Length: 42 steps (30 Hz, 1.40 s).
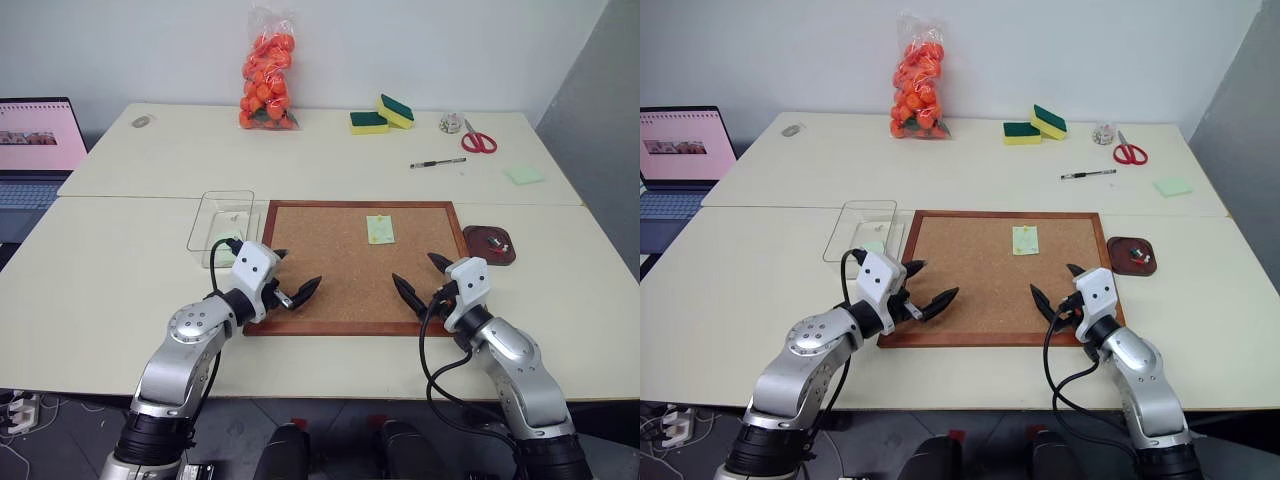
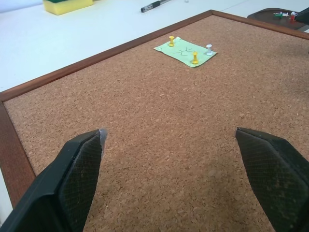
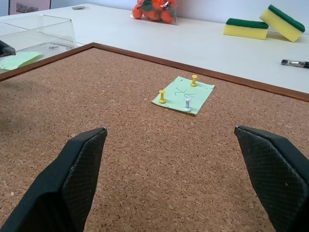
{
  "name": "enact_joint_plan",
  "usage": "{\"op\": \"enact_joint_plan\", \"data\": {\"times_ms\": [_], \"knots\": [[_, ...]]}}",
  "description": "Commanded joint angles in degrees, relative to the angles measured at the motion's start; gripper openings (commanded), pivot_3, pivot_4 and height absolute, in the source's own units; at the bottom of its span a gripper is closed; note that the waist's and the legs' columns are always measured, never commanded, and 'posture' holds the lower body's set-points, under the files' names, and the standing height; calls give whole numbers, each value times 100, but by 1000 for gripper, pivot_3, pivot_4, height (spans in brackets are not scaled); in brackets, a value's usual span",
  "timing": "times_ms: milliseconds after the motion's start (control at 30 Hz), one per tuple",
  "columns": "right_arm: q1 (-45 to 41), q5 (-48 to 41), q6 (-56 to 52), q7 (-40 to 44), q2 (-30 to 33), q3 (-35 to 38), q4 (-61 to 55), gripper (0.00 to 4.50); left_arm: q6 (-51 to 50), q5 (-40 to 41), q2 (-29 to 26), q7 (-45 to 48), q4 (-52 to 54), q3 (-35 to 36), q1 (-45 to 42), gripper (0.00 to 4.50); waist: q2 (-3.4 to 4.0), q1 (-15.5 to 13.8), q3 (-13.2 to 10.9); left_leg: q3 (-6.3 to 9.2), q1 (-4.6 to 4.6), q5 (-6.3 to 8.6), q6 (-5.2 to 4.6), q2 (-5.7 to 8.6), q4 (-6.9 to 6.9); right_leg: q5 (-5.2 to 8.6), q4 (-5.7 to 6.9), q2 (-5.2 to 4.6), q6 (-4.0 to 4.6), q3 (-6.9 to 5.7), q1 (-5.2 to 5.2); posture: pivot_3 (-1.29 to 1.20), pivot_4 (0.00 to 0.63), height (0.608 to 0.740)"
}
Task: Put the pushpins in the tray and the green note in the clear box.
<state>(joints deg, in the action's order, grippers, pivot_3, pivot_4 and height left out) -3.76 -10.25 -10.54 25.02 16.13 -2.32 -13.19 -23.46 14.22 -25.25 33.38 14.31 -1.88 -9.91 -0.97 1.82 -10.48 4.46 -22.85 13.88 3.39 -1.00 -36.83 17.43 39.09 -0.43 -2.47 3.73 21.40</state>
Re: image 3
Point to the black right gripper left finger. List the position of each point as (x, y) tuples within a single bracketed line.
[(60, 183)]

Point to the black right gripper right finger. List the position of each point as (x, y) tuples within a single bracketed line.
[(275, 174)]

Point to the white push pin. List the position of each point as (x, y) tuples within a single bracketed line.
[(187, 104)]

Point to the green sticky note with scribble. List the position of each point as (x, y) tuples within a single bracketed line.
[(184, 95)]

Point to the yellow push pin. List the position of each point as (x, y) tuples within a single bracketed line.
[(162, 96), (194, 80)]

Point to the green paper sheet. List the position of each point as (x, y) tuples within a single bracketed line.
[(19, 60)]

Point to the black pen with clear barrel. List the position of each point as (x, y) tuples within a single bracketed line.
[(295, 63)]

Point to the small metal hook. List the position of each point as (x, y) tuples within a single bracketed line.
[(54, 47)]

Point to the black left gripper tip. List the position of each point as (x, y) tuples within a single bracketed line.
[(6, 51)]

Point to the yellow sponge with green pad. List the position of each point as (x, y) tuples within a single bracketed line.
[(282, 23), (245, 29)]

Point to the clear plastic box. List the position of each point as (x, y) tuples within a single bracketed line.
[(38, 31)]

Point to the small grey round object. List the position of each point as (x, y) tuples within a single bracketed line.
[(79, 7)]

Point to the bag of oranges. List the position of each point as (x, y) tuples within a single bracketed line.
[(154, 10)]

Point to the cork board with wooden frame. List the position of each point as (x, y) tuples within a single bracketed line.
[(135, 149)]

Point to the pink wall poster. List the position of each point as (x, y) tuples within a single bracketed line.
[(29, 6)]

